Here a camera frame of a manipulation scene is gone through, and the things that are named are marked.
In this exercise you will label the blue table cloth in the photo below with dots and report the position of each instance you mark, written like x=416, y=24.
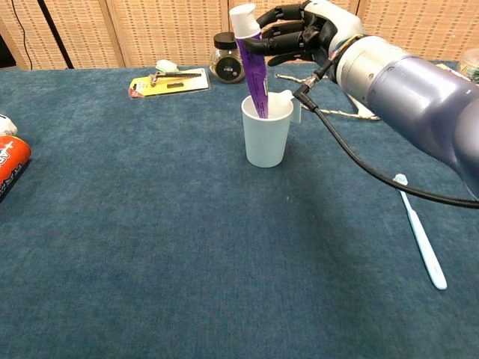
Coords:
x=187, y=261

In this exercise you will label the white labelled tea bottle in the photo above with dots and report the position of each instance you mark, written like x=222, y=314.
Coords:
x=6, y=125

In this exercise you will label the orange soda can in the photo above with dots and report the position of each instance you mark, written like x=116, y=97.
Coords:
x=11, y=161

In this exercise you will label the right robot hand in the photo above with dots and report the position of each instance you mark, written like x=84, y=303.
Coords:
x=318, y=33

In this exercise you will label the glass jar with black lid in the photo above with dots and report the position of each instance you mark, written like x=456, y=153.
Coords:
x=226, y=67

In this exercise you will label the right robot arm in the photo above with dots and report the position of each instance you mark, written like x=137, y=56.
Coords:
x=411, y=97

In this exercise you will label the razor in yellow blister pack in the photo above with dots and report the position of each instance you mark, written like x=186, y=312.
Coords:
x=179, y=88

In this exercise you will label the light blue toothbrush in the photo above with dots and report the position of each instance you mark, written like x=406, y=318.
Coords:
x=423, y=243

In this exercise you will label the purple toothpaste tube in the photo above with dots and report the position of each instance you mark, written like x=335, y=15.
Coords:
x=254, y=75

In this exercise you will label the bamboo folding screen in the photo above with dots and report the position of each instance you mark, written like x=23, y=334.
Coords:
x=168, y=30

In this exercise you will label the black tripod stand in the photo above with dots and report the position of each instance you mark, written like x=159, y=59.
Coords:
x=56, y=37

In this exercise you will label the small mint green case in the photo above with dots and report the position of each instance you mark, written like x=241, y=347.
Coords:
x=166, y=66

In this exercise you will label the clear round plastic container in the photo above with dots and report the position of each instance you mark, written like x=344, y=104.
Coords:
x=470, y=65

